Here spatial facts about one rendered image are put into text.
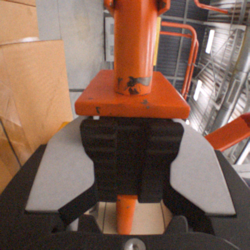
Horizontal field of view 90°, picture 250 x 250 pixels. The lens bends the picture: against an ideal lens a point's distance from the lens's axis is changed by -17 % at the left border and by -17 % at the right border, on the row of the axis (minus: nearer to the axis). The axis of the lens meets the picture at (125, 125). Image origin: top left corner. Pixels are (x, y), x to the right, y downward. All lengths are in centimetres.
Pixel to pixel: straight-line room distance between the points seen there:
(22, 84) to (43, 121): 7
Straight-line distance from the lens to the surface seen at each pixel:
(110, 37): 738
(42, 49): 25
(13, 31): 85
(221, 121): 655
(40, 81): 24
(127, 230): 23
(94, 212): 22
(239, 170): 231
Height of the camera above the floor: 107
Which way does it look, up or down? level
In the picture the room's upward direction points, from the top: 92 degrees clockwise
